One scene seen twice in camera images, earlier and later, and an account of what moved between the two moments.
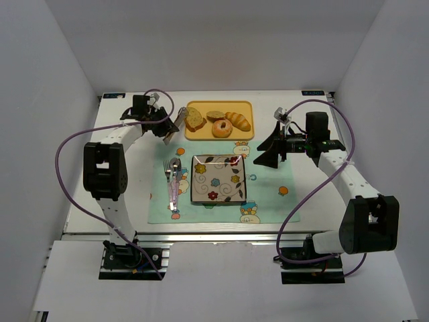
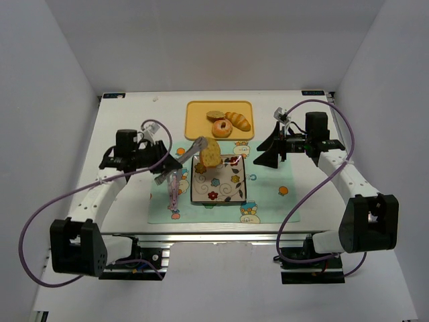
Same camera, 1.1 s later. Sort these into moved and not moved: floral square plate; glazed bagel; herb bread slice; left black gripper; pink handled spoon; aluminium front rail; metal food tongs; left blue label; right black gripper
Moved: metal food tongs; left black gripper; herb bread slice
Not moved: glazed bagel; right black gripper; floral square plate; pink handled spoon; aluminium front rail; left blue label
